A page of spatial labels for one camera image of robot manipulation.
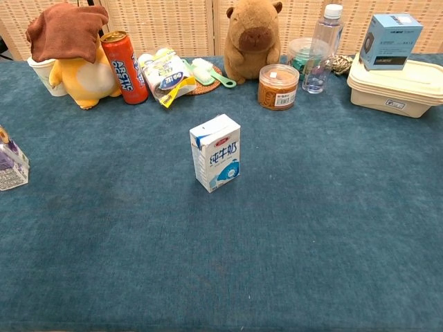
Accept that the white blue milk carton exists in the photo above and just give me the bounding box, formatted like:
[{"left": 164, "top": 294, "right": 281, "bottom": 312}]
[{"left": 189, "top": 113, "right": 242, "bottom": 194}]

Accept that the purple white carton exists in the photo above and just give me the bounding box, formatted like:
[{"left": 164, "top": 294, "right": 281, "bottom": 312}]
[{"left": 0, "top": 124, "right": 30, "bottom": 192}]

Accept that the light blue cardboard box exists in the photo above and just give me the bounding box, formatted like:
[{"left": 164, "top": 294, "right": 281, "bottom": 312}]
[{"left": 358, "top": 13, "right": 424, "bottom": 72}]

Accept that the round woven coaster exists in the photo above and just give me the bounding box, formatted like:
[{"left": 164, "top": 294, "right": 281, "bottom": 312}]
[{"left": 185, "top": 64, "right": 223, "bottom": 96}]

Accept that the green white brush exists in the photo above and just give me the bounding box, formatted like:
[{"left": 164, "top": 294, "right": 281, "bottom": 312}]
[{"left": 181, "top": 58, "right": 237, "bottom": 89}]

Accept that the clear jar of rubber bands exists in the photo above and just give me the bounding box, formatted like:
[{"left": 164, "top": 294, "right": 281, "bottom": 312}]
[{"left": 257, "top": 64, "right": 300, "bottom": 111}]

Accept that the teal table cloth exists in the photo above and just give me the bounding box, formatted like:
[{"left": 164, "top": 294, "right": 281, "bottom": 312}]
[{"left": 0, "top": 53, "right": 443, "bottom": 332}]

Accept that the white bristle scrub brush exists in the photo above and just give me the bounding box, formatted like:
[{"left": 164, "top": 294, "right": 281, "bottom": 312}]
[{"left": 191, "top": 57, "right": 217, "bottom": 86}]

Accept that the brown capybara plush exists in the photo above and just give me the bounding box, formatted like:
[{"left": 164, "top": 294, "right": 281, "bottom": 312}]
[{"left": 223, "top": 0, "right": 284, "bottom": 85}]

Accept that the clear jar of teal clips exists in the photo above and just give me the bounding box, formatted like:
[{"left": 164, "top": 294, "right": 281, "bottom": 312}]
[{"left": 286, "top": 37, "right": 329, "bottom": 82}]

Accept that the orange Arctic Ocean can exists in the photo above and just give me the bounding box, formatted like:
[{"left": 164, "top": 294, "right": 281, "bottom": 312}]
[{"left": 100, "top": 30, "right": 150, "bottom": 105}]

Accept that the bamboo folding screen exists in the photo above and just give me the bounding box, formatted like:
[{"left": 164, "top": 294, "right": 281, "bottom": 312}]
[{"left": 0, "top": 0, "right": 443, "bottom": 62}]

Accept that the clear plastic water bottle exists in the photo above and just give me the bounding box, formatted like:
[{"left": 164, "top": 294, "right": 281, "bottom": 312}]
[{"left": 301, "top": 3, "right": 345, "bottom": 95}]

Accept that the yellow plush toy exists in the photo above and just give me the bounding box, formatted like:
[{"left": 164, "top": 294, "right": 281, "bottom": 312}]
[{"left": 48, "top": 46, "right": 123, "bottom": 111}]

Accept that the beige lidded food container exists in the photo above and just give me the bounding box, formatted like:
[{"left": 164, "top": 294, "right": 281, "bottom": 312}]
[{"left": 346, "top": 53, "right": 443, "bottom": 119}]

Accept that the white paper cup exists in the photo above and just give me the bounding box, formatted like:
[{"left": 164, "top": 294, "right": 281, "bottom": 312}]
[{"left": 26, "top": 57, "right": 69, "bottom": 97}]

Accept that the brown towel cloth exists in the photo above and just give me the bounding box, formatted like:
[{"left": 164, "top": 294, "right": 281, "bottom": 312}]
[{"left": 26, "top": 2, "right": 110, "bottom": 64}]

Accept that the bundle of twisted rope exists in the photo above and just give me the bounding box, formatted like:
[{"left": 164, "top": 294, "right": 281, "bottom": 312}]
[{"left": 330, "top": 54, "right": 357, "bottom": 77}]

